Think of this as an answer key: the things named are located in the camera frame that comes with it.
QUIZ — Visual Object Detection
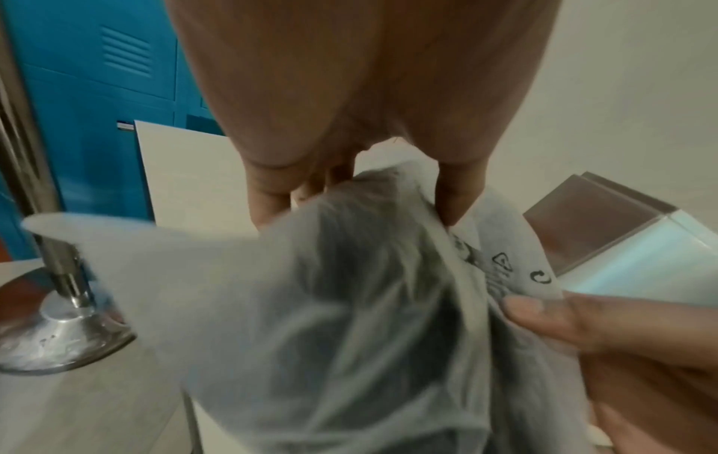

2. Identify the chrome pole stand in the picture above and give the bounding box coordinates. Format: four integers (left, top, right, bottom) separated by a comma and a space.
0, 26, 139, 377

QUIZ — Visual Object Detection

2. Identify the person's left hand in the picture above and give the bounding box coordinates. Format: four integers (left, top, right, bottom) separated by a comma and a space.
164, 0, 563, 232

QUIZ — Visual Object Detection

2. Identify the translucent plastic bag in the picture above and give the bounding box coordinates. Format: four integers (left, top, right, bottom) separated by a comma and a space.
21, 159, 615, 454

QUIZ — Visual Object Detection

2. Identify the clear acrylic box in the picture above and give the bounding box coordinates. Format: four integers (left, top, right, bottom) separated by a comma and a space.
523, 171, 718, 309

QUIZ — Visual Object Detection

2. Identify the dark garment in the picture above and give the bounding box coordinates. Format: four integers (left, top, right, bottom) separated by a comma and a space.
263, 194, 506, 454

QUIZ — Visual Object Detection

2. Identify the white board panel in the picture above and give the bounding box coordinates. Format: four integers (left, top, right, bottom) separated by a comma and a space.
133, 120, 265, 233

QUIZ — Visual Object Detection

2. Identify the person's right hand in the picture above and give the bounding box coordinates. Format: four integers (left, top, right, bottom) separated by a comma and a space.
500, 292, 718, 454

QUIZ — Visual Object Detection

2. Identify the blue metal locker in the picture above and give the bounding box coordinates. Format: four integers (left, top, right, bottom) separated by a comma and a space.
0, 0, 227, 285

